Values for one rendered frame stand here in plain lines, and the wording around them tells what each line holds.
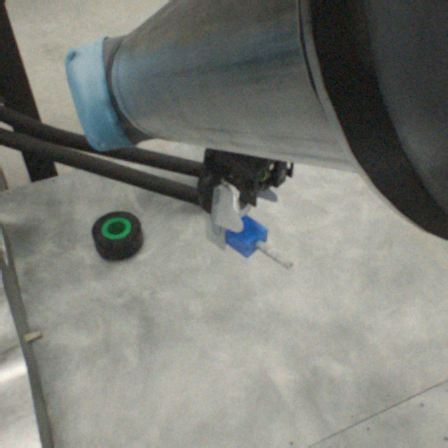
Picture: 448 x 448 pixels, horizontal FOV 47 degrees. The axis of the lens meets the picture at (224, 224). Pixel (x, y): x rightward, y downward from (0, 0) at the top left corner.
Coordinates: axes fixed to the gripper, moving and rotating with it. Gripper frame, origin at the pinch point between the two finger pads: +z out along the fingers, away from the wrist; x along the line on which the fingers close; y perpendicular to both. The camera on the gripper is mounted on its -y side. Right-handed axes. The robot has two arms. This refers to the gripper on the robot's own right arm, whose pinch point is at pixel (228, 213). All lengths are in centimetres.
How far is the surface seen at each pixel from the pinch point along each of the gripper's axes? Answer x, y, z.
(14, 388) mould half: -33.0, -3.5, 6.8
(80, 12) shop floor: 133, -245, 95
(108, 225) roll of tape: -7.0, -20.2, 11.7
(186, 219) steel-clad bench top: 4.7, -14.2, 15.1
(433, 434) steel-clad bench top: -0.1, 35.0, 15.1
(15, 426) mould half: -35.4, 0.6, 6.5
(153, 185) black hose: 3.5, -20.7, 10.3
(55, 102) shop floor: 66, -175, 95
